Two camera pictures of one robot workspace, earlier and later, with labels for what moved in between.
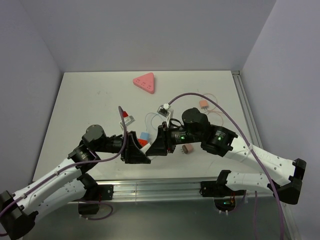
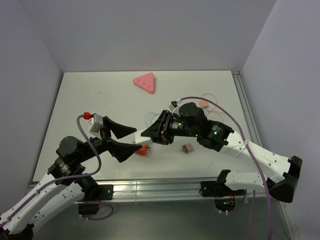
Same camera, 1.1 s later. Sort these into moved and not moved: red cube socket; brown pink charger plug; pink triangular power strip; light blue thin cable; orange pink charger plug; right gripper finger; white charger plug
Moved: white charger plug; red cube socket; right gripper finger
Not moved: orange pink charger plug; pink triangular power strip; light blue thin cable; brown pink charger plug
